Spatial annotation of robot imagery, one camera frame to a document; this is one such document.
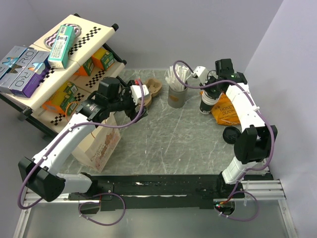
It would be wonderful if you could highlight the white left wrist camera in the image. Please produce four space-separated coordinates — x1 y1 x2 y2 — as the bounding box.
130 80 151 105

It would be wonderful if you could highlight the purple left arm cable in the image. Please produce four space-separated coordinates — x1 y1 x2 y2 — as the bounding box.
16 79 149 226

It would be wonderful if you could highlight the orange green box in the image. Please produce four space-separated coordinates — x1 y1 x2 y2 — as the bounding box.
42 81 78 116
92 48 114 71
74 58 94 76

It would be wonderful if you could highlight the grey straw holder cup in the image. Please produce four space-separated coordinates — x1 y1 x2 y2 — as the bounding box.
167 83 188 109

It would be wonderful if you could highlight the teal product box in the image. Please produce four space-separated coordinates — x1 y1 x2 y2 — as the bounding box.
48 28 75 69

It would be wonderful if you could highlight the purple wavy pouch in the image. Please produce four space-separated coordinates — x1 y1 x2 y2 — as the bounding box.
44 23 82 49

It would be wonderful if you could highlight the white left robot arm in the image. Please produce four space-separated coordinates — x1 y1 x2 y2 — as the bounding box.
18 77 149 202

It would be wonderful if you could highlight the orange green box upper left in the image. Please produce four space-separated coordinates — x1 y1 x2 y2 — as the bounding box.
74 58 94 76

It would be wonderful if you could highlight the cream tiered display shelf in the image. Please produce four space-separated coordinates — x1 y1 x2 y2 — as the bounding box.
0 14 126 137

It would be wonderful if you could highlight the silver R+O box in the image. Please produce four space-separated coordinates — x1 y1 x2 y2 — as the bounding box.
0 46 27 92

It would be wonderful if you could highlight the orange potato chips bag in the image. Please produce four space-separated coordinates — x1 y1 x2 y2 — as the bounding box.
211 93 240 126

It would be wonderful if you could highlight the orange green box lower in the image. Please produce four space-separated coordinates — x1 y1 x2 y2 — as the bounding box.
42 81 78 116

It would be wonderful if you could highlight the orange green box upper right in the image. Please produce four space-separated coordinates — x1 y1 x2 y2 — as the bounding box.
92 48 114 71

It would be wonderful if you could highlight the brown paper takeout bag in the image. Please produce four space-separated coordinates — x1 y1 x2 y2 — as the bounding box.
72 126 121 173

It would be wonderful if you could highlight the black plastic cup lid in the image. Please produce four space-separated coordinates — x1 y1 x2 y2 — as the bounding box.
222 126 241 144

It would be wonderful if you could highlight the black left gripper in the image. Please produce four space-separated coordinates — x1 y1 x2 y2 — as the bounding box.
108 80 148 122

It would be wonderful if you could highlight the brown cardboard cup carrier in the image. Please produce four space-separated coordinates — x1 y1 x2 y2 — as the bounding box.
143 78 162 108

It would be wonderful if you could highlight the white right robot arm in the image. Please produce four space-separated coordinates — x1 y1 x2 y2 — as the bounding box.
202 59 277 198

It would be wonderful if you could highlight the white wrapped straws bundle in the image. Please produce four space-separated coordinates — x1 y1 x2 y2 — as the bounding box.
165 64 195 91

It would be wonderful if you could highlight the stack of paper cups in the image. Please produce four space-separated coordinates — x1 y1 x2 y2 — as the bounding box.
199 91 219 115

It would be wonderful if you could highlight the purple R+O box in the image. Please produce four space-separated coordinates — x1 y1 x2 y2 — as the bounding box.
9 51 51 98

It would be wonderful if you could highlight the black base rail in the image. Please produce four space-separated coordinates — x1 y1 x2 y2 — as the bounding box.
68 173 273 212

